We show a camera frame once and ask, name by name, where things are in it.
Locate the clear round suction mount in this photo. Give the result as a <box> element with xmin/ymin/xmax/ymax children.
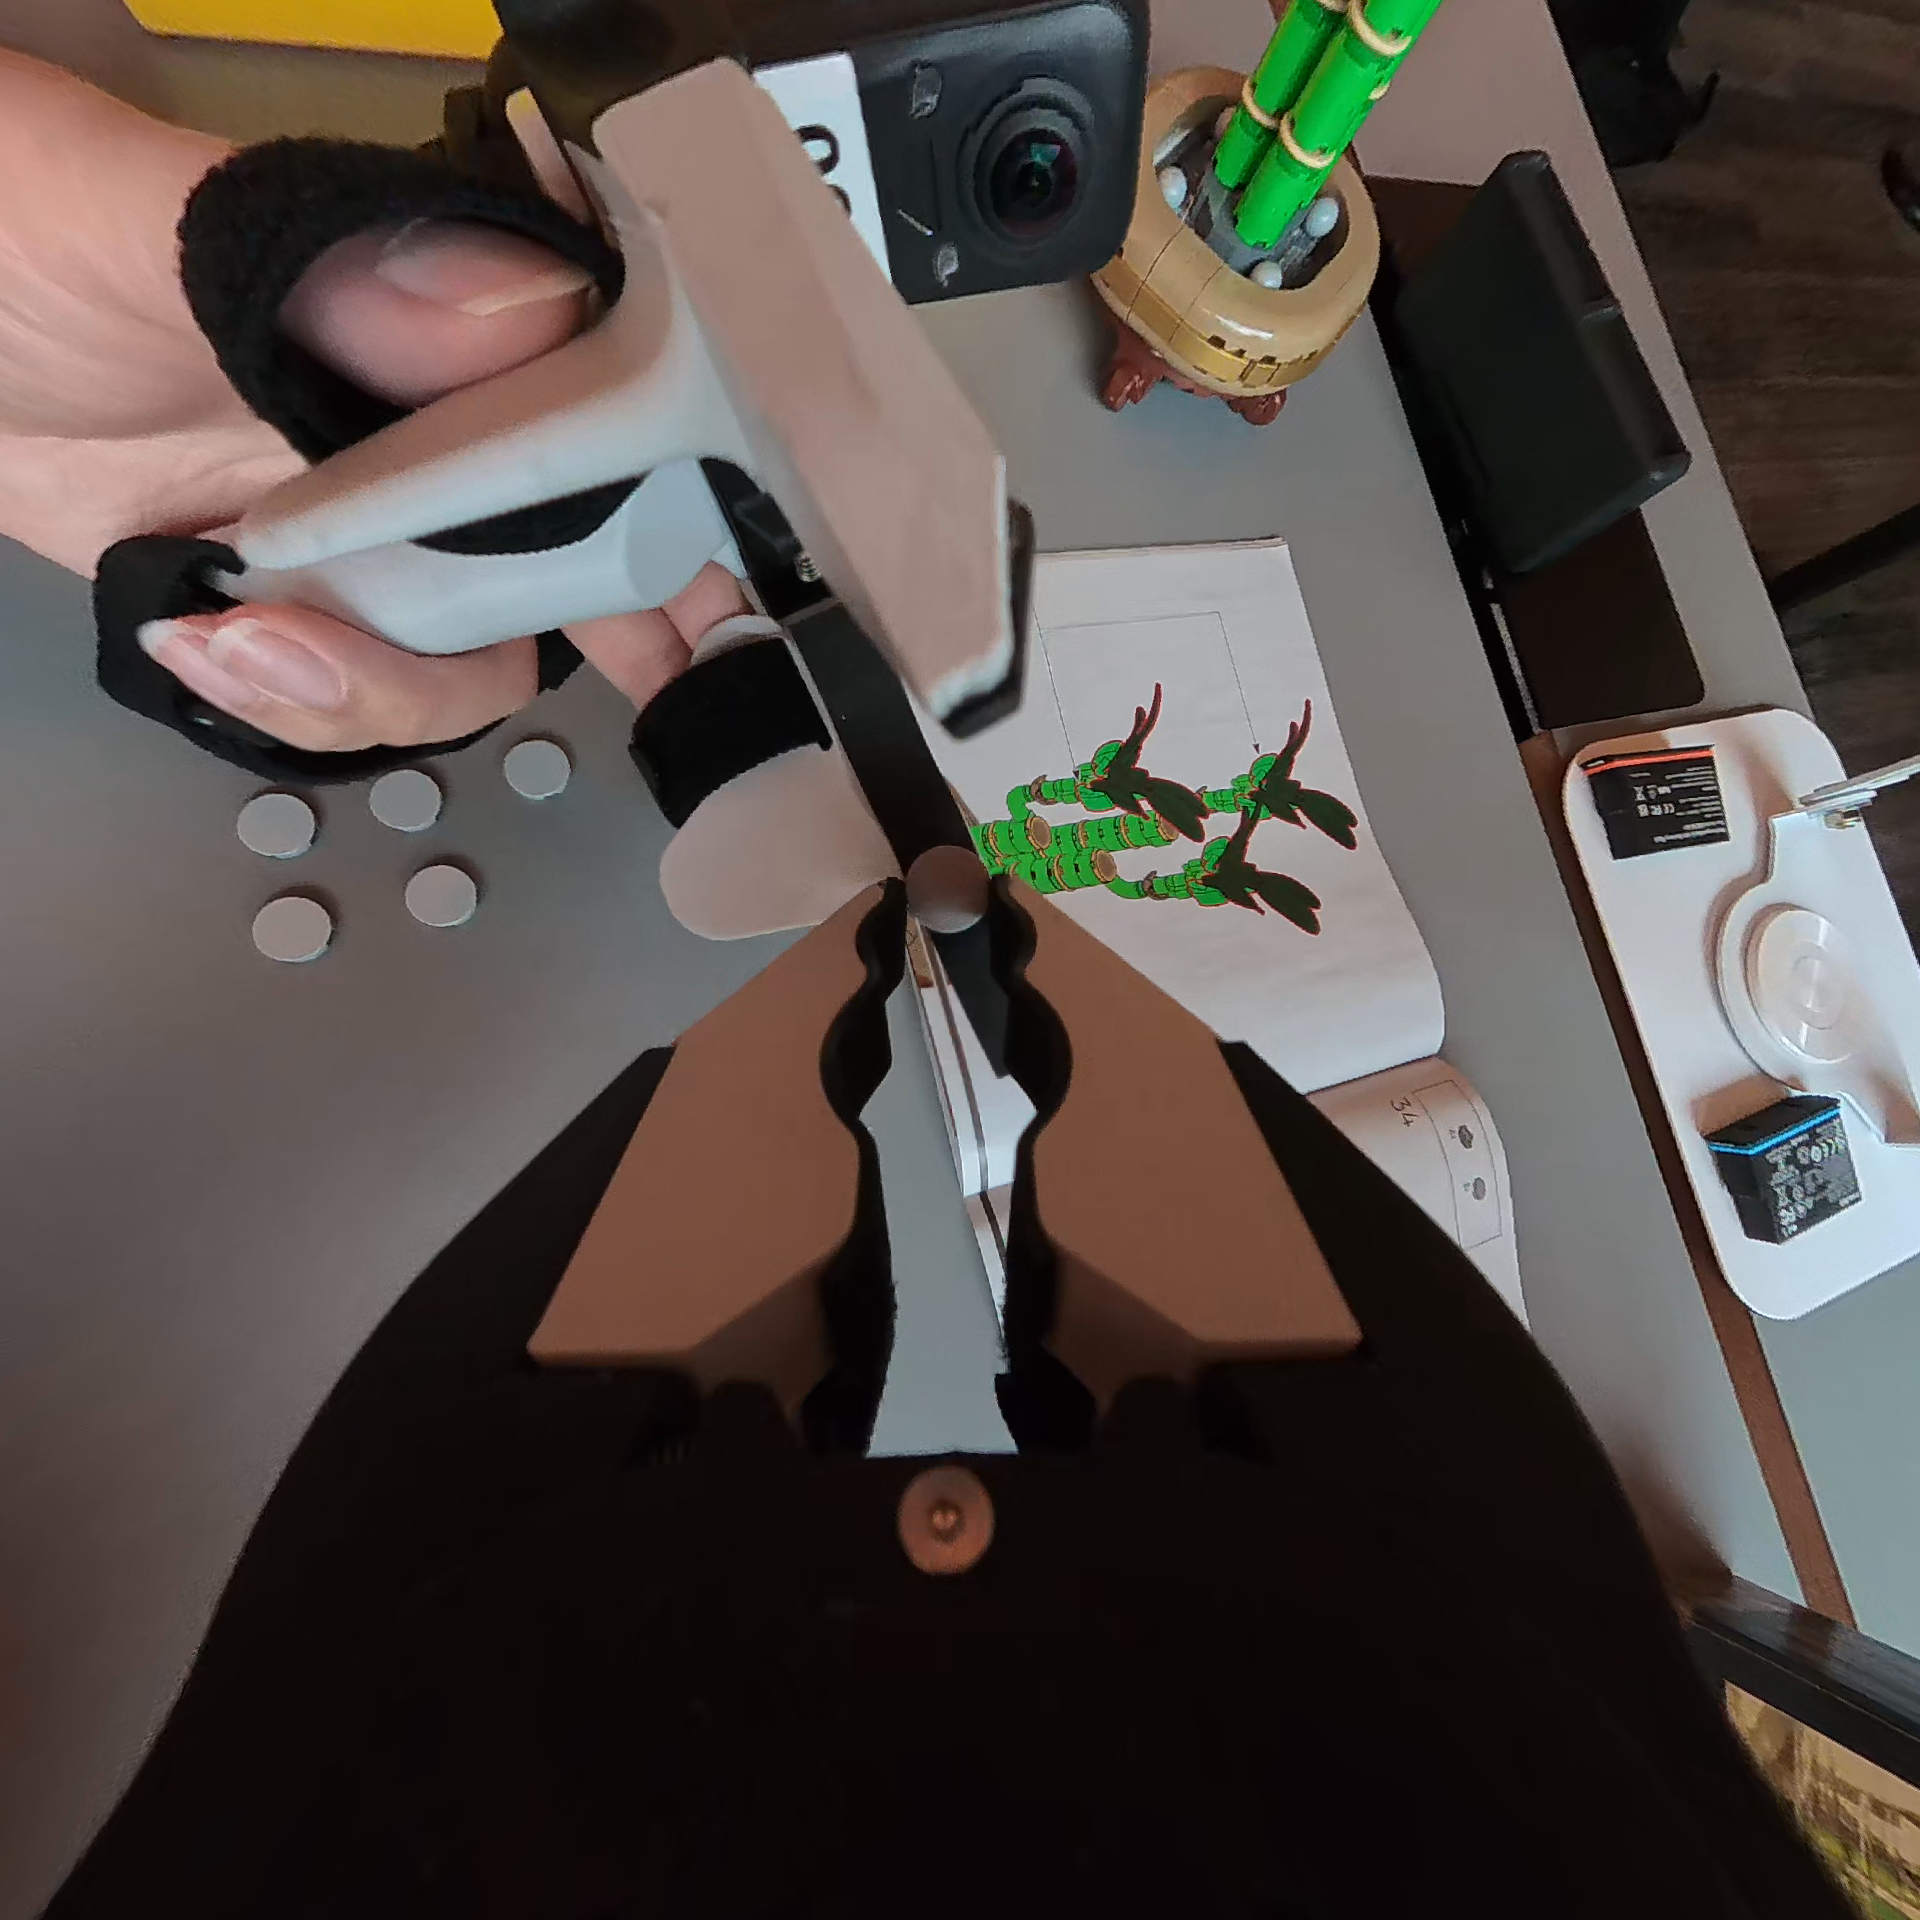
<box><xmin>1715</xmin><ymin>809</ymin><xmax>1920</xmax><ymax>1146</ymax></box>

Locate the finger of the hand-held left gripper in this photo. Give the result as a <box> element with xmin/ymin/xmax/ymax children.
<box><xmin>589</xmin><ymin>56</ymin><xmax>1040</xmax><ymax>742</ymax></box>
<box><xmin>702</xmin><ymin>454</ymin><xmax>1031</xmax><ymax>1082</ymax></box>

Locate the small metal bracket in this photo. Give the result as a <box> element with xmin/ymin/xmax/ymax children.
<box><xmin>1796</xmin><ymin>756</ymin><xmax>1920</xmax><ymax>823</ymax></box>

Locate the black battery with red edge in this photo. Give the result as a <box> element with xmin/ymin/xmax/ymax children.
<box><xmin>1587</xmin><ymin>746</ymin><xmax>1747</xmax><ymax>863</ymax></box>

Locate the cluster of grey discs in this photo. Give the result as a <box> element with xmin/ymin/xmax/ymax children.
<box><xmin>235</xmin><ymin>734</ymin><xmax>577</xmax><ymax>965</ymax></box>

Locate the white tray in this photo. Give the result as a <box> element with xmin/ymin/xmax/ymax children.
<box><xmin>1560</xmin><ymin>703</ymin><xmax>1920</xmax><ymax>1326</ymax></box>

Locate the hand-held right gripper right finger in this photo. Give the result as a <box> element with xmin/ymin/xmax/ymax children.
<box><xmin>982</xmin><ymin>877</ymin><xmax>1368</xmax><ymax>1449</ymax></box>

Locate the lego instruction booklet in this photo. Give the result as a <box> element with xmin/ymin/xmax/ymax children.
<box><xmin>897</xmin><ymin>535</ymin><xmax>1537</xmax><ymax>1330</ymax></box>

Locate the black battery with blue edge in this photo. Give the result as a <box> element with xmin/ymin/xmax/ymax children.
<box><xmin>1701</xmin><ymin>1091</ymin><xmax>1866</xmax><ymax>1247</ymax></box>

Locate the green lego bamboo plant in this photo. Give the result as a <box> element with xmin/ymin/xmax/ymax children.
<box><xmin>1093</xmin><ymin>0</ymin><xmax>1451</xmax><ymax>432</ymax></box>

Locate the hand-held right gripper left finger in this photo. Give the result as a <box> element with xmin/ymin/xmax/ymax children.
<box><xmin>529</xmin><ymin>877</ymin><xmax>912</xmax><ymax>1454</ymax></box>

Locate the person's left hand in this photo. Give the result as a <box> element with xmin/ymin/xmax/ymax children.
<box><xmin>0</xmin><ymin>43</ymin><xmax>907</xmax><ymax>942</ymax></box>

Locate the yellow plastic bin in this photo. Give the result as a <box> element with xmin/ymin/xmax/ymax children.
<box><xmin>121</xmin><ymin>0</ymin><xmax>504</xmax><ymax>62</ymax></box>

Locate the black case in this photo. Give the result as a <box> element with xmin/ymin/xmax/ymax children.
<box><xmin>1372</xmin><ymin>145</ymin><xmax>1694</xmax><ymax>579</ymax></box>

